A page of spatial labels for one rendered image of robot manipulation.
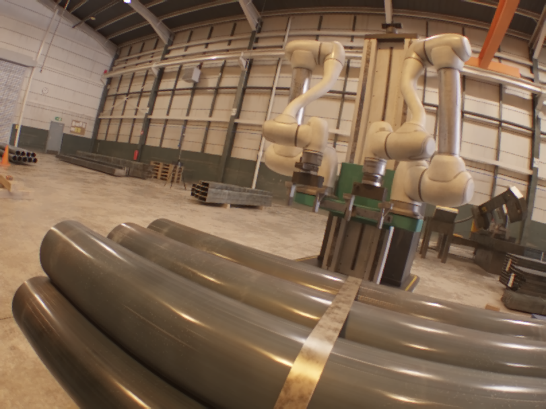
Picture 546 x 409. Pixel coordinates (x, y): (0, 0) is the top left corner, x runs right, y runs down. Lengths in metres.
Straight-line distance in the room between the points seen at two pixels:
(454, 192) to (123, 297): 1.10
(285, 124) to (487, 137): 10.09
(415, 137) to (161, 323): 0.87
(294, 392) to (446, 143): 1.09
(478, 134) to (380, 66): 9.26
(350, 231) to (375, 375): 1.33
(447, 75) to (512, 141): 10.09
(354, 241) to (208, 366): 1.35
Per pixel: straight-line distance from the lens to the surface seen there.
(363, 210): 1.33
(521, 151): 11.40
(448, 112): 1.25
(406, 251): 1.65
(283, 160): 1.47
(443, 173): 1.19
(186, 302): 0.39
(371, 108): 1.70
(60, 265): 0.60
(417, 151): 0.97
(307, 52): 1.55
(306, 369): 0.33
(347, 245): 1.62
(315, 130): 1.19
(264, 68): 12.91
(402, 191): 1.29
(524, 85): 11.54
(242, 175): 11.74
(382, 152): 1.05
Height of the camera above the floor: 0.73
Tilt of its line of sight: 4 degrees down
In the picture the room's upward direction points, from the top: 12 degrees clockwise
